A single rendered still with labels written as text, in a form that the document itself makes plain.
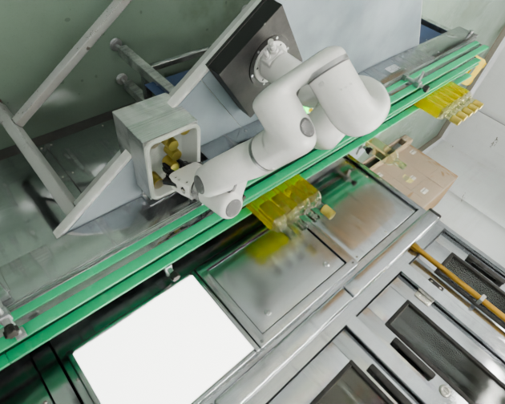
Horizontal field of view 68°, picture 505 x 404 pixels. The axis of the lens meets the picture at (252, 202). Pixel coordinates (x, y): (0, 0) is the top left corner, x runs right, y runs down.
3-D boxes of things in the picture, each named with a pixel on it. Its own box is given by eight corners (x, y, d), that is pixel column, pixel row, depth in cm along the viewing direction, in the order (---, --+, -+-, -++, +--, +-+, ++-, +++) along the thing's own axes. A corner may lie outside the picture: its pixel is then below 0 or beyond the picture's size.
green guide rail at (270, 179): (222, 191, 125) (237, 206, 122) (222, 189, 125) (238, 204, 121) (467, 54, 211) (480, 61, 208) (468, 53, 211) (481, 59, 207)
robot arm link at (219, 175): (274, 129, 82) (226, 161, 99) (228, 140, 75) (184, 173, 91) (288, 165, 82) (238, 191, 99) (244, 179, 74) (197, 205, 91)
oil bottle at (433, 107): (404, 99, 189) (454, 129, 177) (409, 90, 185) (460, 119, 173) (410, 95, 192) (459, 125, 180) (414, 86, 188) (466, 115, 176)
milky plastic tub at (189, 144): (137, 185, 115) (152, 203, 111) (127, 127, 98) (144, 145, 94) (184, 163, 124) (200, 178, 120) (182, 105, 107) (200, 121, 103)
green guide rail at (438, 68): (224, 175, 120) (240, 191, 116) (224, 173, 119) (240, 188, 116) (474, 42, 206) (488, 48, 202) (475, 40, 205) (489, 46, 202)
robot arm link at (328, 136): (386, 97, 80) (335, 154, 82) (357, 111, 104) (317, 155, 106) (353, 66, 80) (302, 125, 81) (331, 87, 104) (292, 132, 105)
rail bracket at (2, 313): (-15, 288, 96) (19, 359, 87) (-48, 253, 84) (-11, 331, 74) (5, 278, 99) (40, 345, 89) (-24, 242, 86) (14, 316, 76)
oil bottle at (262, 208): (235, 197, 135) (276, 236, 126) (236, 187, 131) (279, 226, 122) (247, 191, 138) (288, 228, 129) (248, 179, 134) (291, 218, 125)
